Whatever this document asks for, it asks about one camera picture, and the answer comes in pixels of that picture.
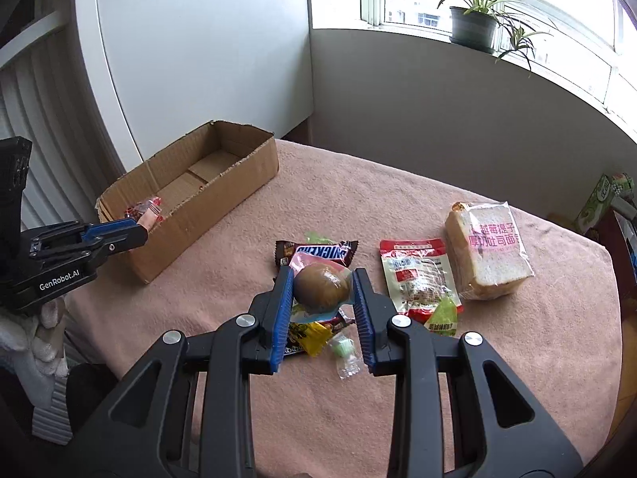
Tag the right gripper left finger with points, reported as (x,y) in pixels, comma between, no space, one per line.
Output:
(183,409)

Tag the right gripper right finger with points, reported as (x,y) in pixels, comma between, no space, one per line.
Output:
(499,428)

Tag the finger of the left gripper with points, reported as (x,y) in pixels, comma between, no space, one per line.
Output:
(103,240)

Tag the pink candy sachet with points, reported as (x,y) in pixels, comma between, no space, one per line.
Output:
(148,219)

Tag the green jelly candy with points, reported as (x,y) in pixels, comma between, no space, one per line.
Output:
(347,361)

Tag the packaged sliced bread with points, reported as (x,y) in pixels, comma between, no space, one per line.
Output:
(490,256)

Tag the white gloved left hand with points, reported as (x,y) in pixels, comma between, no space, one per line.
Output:
(35,344)

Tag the brown cake in bag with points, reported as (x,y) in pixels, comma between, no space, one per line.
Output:
(138,210)

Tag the green yellow triangular candy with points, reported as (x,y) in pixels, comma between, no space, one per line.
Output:
(444,320)

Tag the cardboard box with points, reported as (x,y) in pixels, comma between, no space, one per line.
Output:
(199,179)

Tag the red white snack pouch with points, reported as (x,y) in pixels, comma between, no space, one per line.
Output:
(418,275)

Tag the black yellow candy packet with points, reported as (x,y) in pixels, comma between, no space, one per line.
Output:
(311,338)

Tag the Snickers bar English label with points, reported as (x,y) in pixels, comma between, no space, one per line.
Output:
(342,252)

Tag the green carton box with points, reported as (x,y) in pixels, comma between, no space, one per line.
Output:
(611,191)

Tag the potted spider plant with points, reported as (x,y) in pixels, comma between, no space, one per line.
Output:
(485,26)

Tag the window frame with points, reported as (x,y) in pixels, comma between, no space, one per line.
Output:
(589,46)

